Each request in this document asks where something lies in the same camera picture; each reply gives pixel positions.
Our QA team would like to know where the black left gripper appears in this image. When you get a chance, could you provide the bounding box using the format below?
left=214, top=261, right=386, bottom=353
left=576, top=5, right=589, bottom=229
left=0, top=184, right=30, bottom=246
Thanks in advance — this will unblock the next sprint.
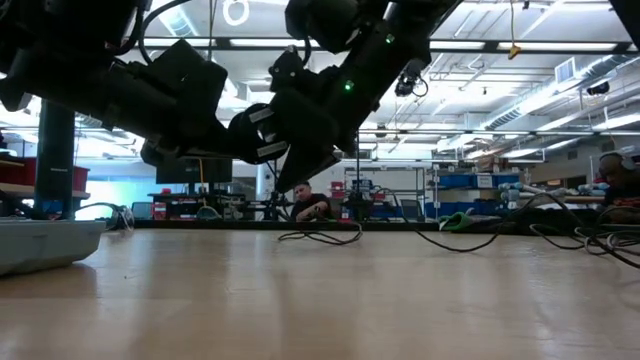
left=140, top=61, right=251, bottom=167

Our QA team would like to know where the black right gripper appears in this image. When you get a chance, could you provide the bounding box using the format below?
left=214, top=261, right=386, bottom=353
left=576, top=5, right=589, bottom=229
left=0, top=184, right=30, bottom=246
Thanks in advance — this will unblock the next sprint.
left=268, top=87, right=362, bottom=195

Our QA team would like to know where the long black cord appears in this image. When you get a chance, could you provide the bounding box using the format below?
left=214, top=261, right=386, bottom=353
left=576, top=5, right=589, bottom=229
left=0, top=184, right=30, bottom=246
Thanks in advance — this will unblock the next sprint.
left=263, top=160, right=640, bottom=270

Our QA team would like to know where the person seated at bench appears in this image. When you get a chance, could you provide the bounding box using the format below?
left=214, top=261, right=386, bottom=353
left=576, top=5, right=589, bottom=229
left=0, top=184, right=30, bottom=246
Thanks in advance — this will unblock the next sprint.
left=289, top=180, right=333, bottom=223

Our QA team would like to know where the white square column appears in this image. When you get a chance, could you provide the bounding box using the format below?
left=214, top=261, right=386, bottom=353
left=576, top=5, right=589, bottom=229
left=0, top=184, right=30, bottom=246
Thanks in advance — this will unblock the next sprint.
left=255, top=162, right=297, bottom=204

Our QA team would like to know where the black computer monitor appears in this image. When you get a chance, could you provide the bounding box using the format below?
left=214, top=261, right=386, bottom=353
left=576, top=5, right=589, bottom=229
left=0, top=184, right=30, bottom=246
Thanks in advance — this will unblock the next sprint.
left=155, top=157, right=234, bottom=185

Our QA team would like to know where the blue labelled storage bin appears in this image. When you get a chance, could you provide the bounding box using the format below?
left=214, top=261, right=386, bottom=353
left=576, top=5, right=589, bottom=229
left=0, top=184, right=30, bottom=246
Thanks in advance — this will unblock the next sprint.
left=435, top=172, right=521, bottom=190

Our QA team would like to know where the grey plastic tray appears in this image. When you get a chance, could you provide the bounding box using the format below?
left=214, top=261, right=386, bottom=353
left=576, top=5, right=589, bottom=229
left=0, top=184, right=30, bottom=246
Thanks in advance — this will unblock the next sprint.
left=0, top=218, right=107, bottom=278

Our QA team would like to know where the red storage bin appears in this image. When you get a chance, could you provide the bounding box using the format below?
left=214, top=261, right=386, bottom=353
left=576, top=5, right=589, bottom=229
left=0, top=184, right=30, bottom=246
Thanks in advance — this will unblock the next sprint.
left=0, top=156, right=90, bottom=194

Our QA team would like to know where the wooden shelf board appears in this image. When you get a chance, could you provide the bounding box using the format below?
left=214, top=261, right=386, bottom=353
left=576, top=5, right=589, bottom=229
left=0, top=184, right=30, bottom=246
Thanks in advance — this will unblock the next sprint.
left=0, top=182, right=91, bottom=200

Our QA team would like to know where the white ceiling air vent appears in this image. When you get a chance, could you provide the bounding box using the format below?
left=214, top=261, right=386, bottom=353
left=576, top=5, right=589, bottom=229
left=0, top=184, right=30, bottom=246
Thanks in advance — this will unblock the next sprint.
left=554, top=56, right=576, bottom=85

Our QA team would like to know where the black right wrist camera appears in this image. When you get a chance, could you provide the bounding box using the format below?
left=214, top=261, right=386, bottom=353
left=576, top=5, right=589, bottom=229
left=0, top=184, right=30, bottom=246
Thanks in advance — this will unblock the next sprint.
left=268, top=45, right=314, bottom=94

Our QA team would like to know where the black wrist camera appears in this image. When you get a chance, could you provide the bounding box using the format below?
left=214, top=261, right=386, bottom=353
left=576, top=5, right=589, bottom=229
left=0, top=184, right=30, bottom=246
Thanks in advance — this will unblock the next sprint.
left=142, top=38, right=201, bottom=89
left=268, top=45, right=314, bottom=94

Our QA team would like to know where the black table edge rail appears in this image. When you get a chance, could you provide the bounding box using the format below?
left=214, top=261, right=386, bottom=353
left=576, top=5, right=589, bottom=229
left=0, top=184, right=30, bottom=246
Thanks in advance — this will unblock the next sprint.
left=133, top=219, right=441, bottom=232

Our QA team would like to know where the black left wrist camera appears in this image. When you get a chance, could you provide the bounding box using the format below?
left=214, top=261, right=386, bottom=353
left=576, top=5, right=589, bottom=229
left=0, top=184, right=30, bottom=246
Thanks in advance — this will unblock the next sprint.
left=142, top=38, right=201, bottom=89

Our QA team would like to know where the white ring light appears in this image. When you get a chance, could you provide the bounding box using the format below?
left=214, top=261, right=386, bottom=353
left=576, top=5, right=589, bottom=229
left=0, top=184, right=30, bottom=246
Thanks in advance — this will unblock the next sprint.
left=222, top=0, right=250, bottom=27

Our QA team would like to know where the black camera with cable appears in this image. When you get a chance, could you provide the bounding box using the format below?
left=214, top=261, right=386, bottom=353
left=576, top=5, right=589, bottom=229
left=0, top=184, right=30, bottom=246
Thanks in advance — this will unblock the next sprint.
left=394, top=59, right=430, bottom=99

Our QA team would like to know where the thin grey cable loop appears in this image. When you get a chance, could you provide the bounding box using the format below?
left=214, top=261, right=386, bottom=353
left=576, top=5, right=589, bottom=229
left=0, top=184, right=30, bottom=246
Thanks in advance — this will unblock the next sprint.
left=74, top=201, right=135, bottom=232

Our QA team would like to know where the black thick support post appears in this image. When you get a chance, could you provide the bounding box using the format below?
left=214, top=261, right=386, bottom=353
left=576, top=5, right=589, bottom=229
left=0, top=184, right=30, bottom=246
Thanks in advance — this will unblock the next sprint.
left=33, top=99, right=77, bottom=221

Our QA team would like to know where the black overhead frame bar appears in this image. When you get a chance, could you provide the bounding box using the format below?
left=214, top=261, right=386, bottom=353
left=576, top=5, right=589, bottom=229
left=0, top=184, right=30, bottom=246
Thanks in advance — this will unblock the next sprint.
left=139, top=37, right=640, bottom=55

